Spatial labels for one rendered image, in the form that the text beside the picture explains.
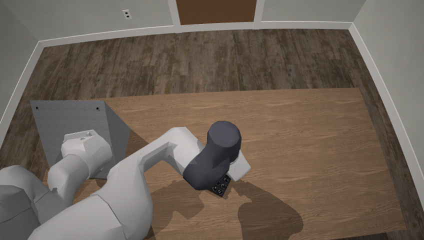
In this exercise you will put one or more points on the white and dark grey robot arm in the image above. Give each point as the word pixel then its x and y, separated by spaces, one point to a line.
pixel 123 208

